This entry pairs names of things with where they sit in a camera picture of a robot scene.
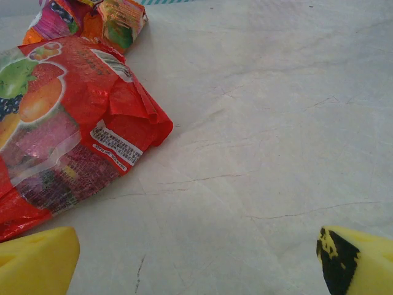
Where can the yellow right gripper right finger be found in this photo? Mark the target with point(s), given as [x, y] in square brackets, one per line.
[365, 267]

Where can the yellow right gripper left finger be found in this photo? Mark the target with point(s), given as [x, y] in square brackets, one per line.
[37, 264]

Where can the orange fruit print candy bag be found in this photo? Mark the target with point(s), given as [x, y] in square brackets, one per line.
[116, 27]

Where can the red fruit candy bag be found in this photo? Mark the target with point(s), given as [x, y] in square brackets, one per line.
[92, 92]

